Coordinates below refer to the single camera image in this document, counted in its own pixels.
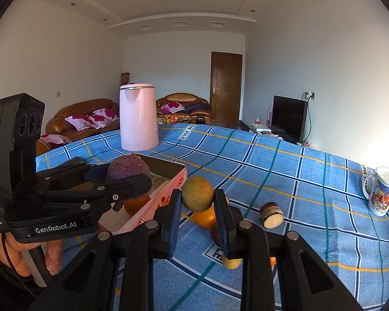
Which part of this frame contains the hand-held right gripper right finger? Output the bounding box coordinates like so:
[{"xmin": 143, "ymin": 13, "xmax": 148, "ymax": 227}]
[{"xmin": 213, "ymin": 188, "xmax": 364, "ymax": 311}]

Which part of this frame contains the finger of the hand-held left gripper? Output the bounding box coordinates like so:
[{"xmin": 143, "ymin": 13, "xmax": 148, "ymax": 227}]
[
  {"xmin": 36, "ymin": 173, "xmax": 153, "ymax": 213},
  {"xmin": 36, "ymin": 156, "xmax": 112, "ymax": 190}
]

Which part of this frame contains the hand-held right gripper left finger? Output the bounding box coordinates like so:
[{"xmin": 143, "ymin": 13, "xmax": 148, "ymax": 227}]
[{"xmin": 29, "ymin": 189, "xmax": 184, "ymax": 311}]

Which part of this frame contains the purple round fruit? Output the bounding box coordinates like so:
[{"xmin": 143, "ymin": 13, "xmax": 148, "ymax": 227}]
[{"xmin": 107, "ymin": 155, "xmax": 153, "ymax": 195}]

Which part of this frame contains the pink cardboard box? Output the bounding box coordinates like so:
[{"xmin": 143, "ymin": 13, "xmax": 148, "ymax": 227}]
[{"xmin": 97, "ymin": 154, "xmax": 187, "ymax": 235}]

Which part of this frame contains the yellow-green round fruit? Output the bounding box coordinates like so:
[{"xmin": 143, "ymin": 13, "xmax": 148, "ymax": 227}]
[{"xmin": 182, "ymin": 175, "xmax": 215, "ymax": 212}]

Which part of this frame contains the dark red fruit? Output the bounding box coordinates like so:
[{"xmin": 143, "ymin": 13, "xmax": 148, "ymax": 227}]
[{"xmin": 211, "ymin": 225, "xmax": 223, "ymax": 247}]

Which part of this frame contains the orange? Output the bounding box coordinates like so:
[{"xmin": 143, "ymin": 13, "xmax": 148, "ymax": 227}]
[
  {"xmin": 124, "ymin": 194, "xmax": 150, "ymax": 216},
  {"xmin": 193, "ymin": 205, "xmax": 218, "ymax": 229}
]

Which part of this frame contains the pink floral pillow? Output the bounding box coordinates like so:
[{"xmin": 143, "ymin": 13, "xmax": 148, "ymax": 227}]
[
  {"xmin": 88, "ymin": 108, "xmax": 119, "ymax": 129},
  {"xmin": 160, "ymin": 101, "xmax": 185, "ymax": 114},
  {"xmin": 39, "ymin": 134, "xmax": 72, "ymax": 150},
  {"xmin": 65, "ymin": 114, "xmax": 95, "ymax": 131}
]

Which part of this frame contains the yellow fruit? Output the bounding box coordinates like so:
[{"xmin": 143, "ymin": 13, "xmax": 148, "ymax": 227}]
[{"xmin": 221, "ymin": 254, "xmax": 242, "ymax": 270}]

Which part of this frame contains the brown leather sofa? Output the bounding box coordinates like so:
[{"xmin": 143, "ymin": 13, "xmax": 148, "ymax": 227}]
[{"xmin": 45, "ymin": 98, "xmax": 121, "ymax": 143}]

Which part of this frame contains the pink electric kettle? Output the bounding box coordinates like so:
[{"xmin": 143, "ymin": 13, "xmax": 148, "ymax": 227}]
[{"xmin": 119, "ymin": 83, "xmax": 159, "ymax": 152}]

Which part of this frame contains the blue checked cloth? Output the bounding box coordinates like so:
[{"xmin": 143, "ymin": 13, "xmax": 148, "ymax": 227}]
[{"xmin": 36, "ymin": 122, "xmax": 389, "ymax": 311}]

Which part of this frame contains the brown leather armchair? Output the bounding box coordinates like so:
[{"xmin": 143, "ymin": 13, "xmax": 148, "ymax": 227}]
[{"xmin": 156, "ymin": 93, "xmax": 212, "ymax": 125}]

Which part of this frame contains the purple blanket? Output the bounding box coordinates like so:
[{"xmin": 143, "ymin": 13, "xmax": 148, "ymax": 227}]
[{"xmin": 184, "ymin": 103, "xmax": 211, "ymax": 115}]

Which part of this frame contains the dark low cabinet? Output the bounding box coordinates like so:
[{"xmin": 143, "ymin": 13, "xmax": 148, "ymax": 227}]
[{"xmin": 236, "ymin": 121, "xmax": 300, "ymax": 144}]

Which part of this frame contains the black television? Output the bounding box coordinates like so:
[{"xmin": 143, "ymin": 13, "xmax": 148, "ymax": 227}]
[{"xmin": 271, "ymin": 95, "xmax": 308, "ymax": 143}]

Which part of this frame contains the brown wooden door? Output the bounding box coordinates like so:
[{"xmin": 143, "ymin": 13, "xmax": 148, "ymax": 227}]
[{"xmin": 211, "ymin": 52, "xmax": 243, "ymax": 124}]

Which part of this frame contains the white printed mug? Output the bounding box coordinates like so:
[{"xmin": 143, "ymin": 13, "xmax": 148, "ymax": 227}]
[{"xmin": 362, "ymin": 166, "xmax": 389, "ymax": 217}]

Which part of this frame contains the black power cable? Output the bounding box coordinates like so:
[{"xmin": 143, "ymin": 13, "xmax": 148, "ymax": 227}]
[{"xmin": 302, "ymin": 92, "xmax": 312, "ymax": 144}]

